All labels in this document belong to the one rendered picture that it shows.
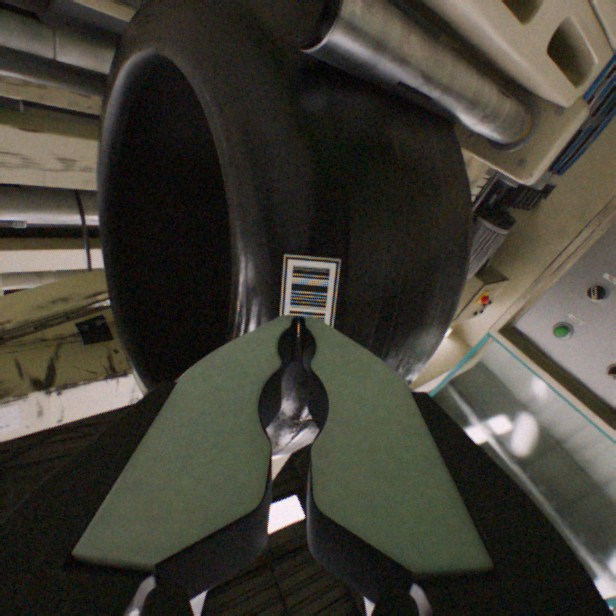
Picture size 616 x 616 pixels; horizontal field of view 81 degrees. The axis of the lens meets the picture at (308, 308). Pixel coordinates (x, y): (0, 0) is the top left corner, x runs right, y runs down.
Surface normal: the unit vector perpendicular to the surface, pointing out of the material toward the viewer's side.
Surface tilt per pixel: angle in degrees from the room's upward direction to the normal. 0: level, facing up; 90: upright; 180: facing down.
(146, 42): 100
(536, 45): 90
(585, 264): 90
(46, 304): 162
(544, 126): 90
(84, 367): 180
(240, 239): 96
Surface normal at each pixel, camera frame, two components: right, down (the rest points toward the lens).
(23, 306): 0.13, -0.66
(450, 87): 0.52, 0.73
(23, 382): 0.38, -0.73
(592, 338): -0.74, 0.13
